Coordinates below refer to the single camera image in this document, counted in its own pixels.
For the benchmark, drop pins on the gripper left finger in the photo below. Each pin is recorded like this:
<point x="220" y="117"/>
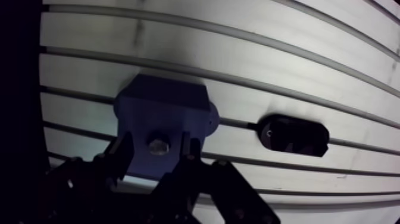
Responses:
<point x="93" y="181"/>

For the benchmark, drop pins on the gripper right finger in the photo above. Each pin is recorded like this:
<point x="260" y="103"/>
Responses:
<point x="200" y="187"/>

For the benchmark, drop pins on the steel bolt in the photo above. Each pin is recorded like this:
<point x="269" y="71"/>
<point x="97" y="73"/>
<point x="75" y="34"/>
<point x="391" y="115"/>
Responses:
<point x="159" y="146"/>

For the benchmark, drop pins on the dark blue-grey block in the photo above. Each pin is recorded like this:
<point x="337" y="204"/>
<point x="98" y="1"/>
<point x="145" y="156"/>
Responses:
<point x="162" y="125"/>

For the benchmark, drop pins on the black oval holder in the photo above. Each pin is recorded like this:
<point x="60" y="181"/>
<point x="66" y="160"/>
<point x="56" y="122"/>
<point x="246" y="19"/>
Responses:
<point x="293" y="136"/>

